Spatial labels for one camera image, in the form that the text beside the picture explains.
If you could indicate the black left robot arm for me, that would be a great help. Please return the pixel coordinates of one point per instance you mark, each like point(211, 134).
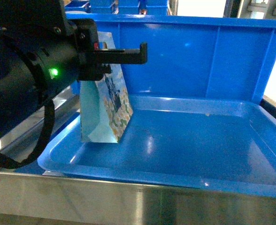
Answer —
point(42, 52)

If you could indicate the blue plastic tray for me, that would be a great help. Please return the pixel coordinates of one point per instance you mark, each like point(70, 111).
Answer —
point(195, 143)

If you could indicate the steel shelf front rail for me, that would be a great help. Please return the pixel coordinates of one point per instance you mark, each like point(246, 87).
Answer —
point(27, 199)

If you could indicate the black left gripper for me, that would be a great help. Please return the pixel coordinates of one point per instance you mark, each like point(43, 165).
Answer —
point(94, 62)

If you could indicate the flower gift bag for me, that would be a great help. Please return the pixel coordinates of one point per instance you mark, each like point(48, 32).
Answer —
point(105, 108)

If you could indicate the large blue crate behind tray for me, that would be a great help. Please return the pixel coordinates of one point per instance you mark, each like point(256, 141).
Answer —
point(195, 57)

